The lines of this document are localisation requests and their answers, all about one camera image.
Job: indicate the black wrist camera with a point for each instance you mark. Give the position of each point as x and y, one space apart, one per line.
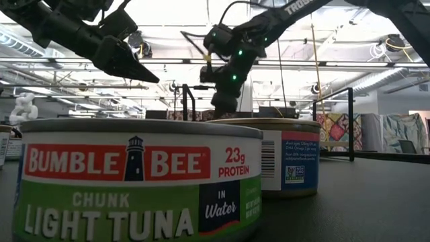
206 74
117 23

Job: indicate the white twisted sculpture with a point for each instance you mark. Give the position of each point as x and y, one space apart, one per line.
23 107

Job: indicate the gold pull-tab seafood can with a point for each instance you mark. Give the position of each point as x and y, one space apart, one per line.
295 161
4 148

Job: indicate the black aluminium table frame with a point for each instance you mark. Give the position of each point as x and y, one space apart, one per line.
386 157

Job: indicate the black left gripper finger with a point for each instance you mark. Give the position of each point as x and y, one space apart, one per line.
121 50
117 69

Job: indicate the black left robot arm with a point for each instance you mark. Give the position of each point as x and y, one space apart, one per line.
16 17

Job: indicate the black table mat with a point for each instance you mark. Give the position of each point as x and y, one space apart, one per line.
352 208

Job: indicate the silver-top Bumble Bee tuna can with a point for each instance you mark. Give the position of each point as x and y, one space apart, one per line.
134 201

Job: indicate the teal and white fabric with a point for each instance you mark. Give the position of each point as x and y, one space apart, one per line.
403 129

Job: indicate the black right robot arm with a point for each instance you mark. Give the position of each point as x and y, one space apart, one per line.
302 10

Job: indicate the dark office chair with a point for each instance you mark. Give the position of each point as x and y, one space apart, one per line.
407 147

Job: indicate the colourful patchwork quilt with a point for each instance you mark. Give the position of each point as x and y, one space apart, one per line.
336 131

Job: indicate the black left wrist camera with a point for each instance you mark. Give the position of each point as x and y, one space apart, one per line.
117 23

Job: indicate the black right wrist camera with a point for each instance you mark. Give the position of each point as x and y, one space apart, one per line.
206 74

